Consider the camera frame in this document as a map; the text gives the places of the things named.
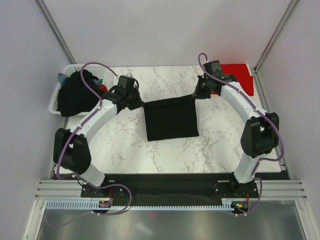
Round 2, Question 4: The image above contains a black t-shirt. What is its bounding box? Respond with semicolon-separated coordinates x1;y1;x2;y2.
143;95;199;142

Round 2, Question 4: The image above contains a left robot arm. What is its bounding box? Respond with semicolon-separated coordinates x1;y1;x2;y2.
53;75;144;197

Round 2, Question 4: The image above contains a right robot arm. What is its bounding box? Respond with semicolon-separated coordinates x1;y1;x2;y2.
192;60;280;198

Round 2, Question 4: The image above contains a red garment in basket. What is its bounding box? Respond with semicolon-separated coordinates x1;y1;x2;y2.
98;84;108;93

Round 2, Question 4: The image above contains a folded red t-shirt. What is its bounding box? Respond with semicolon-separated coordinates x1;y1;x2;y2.
221;63;254;97

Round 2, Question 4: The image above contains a dark clothes pile in basket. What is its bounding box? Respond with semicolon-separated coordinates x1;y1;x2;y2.
57;69;105;117

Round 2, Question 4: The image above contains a teal garment in basket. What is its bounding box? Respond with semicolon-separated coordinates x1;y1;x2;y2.
58;72;68;86

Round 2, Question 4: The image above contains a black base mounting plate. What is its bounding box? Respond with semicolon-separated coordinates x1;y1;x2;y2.
81;173;259;206

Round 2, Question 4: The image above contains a right aluminium frame post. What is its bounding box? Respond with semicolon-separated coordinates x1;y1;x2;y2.
253;0;300;74

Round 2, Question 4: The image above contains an aluminium frame post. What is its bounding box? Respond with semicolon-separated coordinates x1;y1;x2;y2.
253;0;300;74
34;0;77;64

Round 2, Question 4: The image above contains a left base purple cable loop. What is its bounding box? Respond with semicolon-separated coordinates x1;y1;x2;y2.
91;184;133;217

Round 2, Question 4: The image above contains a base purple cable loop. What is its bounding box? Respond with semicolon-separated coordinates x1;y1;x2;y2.
91;184;133;217
231;177;263;217

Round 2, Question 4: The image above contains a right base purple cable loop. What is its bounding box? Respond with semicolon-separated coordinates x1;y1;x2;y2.
231;177;263;217

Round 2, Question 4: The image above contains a left aluminium frame post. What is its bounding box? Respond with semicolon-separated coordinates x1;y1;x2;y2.
34;0;77;64

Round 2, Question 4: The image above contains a white slotted cable duct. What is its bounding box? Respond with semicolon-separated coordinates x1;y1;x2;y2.
45;200;250;213

